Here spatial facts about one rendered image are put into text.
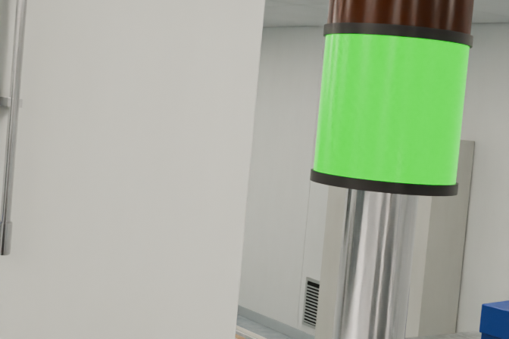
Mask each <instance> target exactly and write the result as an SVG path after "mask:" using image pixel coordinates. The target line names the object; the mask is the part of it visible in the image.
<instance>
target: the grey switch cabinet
mask: <svg viewBox="0 0 509 339"><path fill-rule="evenodd" d="M474 143H475V141H469V140H462V139H460V147H459V155H458V162H457V176H456V182H457V183H458V192H457V195H455V196H419V200H418V208H417V222H416V230H415V238H414V253H413V261H412V269H411V283H410V291H409V300H408V314H407V322H406V330H405V337H420V336H429V335H437V334H451V333H455V330H456V322H457V308H458V300H459V292H460V284H461V270H462V262H463V255H464V240H465V232H466V224H467V211H468V203H469V195H470V180H471V173H472V165H473V151H474ZM345 194H346V188H340V187H335V186H331V185H329V191H328V199H327V208H326V224H325V232H324V240H323V256H322V264H321V273H320V288H319V297H318V305H317V321H316V329H315V337H314V339H332V338H333V323H334V314H335V305H336V290H337V282H338V274H339V258H340V250H341V242H342V227H343V218H344V209H345Z"/></svg>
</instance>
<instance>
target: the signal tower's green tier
mask: <svg viewBox="0 0 509 339"><path fill-rule="evenodd" d="M469 48H470V47H469V46H467V45H462V44H458V43H453V42H444V41H439V40H432V39H419V38H411V37H402V36H381V35H367V34H330V35H326V41H325V50H324V59H323V74H322V83H321V91H320V107H319V115H318V124H317V140H316V148H315V156H314V170H315V171H318V172H320V173H327V174H331V175H336V176H345V177H351V178H356V179H369V180H376V181H384V182H400V183H410V184H421V185H454V184H455V183H456V176H457V162H458V155H459V147H460V139H461V124H462V116H463V109H464V94H465V86H466V78H467V64H468V56H469Z"/></svg>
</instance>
